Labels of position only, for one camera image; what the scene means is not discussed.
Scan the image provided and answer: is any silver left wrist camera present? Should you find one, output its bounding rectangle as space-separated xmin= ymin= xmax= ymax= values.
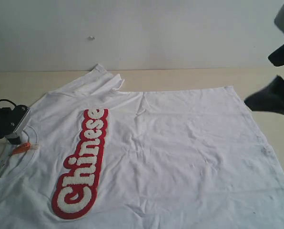
xmin=10 ymin=104 xmax=30 ymax=138

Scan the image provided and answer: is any white t-shirt red patch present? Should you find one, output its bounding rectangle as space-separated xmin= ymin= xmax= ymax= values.
xmin=0 ymin=65 xmax=284 ymax=229

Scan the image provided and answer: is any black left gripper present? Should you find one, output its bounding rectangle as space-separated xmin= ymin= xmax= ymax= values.
xmin=0 ymin=108 xmax=21 ymax=145

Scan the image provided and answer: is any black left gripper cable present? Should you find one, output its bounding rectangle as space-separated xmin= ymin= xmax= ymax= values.
xmin=0 ymin=99 xmax=17 ymax=113

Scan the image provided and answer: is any orange neck label tag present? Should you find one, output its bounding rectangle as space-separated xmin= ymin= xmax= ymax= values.
xmin=10 ymin=142 xmax=39 ymax=156

